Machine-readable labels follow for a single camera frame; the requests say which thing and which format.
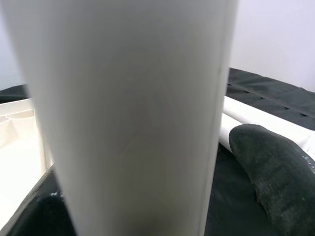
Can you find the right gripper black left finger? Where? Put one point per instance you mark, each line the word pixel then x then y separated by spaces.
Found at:
pixel 41 216

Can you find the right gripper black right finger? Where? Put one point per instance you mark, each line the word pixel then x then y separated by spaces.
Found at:
pixel 278 177

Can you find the black table cloth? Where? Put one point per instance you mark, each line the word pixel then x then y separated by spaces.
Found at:
pixel 270 98

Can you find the white plastic table top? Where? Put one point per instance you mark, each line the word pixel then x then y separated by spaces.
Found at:
pixel 19 142

